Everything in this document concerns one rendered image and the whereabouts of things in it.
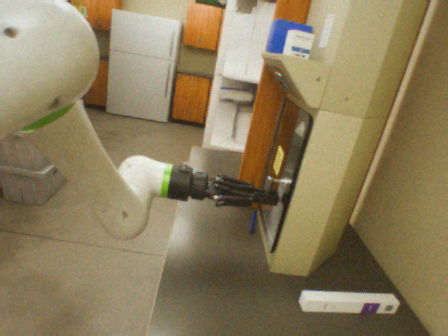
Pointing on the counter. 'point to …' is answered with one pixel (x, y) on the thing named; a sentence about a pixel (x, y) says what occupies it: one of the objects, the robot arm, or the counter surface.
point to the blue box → (282, 34)
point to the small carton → (298, 44)
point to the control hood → (302, 76)
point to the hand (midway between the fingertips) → (265, 196)
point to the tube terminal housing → (343, 122)
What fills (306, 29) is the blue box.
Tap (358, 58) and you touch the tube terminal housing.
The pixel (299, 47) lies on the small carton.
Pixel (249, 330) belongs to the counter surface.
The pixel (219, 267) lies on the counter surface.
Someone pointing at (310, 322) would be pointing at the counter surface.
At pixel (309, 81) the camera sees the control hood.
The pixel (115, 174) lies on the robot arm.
